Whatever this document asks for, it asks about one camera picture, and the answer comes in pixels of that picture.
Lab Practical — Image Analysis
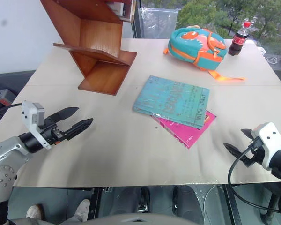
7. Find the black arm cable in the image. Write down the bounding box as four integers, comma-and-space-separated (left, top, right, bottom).
0, 103, 23, 119
227, 137, 281, 214

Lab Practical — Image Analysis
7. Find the brown wooden zigzag bookshelf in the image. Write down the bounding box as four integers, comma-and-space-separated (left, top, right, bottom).
39, 0, 138, 96

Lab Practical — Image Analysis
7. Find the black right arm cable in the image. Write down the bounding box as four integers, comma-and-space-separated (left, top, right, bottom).
227, 137, 281, 214

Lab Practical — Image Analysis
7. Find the teal orange dinosaur backpack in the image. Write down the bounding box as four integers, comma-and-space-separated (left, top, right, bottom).
163, 25, 246, 82

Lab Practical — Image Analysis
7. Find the clear plastic sheet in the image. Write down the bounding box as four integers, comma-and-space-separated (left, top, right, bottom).
138, 7, 179, 39

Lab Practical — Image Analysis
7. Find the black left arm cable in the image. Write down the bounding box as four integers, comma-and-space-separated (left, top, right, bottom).
0, 103, 23, 119

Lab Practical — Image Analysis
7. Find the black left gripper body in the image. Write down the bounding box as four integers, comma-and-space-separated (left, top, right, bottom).
38, 116, 70, 146

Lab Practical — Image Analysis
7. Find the teal paperback book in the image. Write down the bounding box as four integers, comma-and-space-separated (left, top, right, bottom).
132, 75, 211, 130

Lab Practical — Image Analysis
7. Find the red grey device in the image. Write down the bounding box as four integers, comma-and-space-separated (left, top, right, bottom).
0, 89, 17, 106

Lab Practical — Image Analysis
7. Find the white thin cable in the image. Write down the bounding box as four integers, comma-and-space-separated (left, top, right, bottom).
257, 45, 280, 64

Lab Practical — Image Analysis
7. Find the black table leg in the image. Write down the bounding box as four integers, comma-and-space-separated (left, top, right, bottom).
89, 187, 102, 220

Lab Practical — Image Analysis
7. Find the white shoe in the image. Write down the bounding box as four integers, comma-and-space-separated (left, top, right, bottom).
26, 204, 44, 221
74, 199, 91, 222

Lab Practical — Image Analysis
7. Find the black chrome chair base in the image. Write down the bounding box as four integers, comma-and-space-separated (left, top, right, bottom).
136, 186, 151, 213

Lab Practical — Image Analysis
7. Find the pink paperback book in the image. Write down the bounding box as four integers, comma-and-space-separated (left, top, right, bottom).
151, 110, 218, 150

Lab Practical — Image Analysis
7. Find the black table frame bar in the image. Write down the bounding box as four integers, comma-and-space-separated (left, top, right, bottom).
223, 184, 240, 225

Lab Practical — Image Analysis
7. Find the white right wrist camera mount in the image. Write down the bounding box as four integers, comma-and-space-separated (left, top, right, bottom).
251, 121, 281, 171

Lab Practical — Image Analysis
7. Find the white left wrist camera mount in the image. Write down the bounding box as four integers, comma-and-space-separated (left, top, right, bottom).
22, 101, 52, 150

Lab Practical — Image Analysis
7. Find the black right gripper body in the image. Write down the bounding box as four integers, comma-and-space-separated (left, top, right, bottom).
242, 138, 266, 168

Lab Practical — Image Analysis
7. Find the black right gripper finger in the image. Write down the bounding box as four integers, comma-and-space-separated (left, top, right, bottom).
240, 128, 254, 140
222, 142, 246, 163

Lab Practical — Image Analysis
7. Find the cola bottle with red cap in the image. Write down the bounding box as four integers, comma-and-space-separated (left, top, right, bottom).
228, 20, 252, 57

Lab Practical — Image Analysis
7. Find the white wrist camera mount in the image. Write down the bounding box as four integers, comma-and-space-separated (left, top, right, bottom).
251, 121, 281, 171
22, 101, 52, 150

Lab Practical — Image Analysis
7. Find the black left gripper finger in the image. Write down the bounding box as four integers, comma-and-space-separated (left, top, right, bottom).
65, 118, 94, 142
49, 106, 80, 123

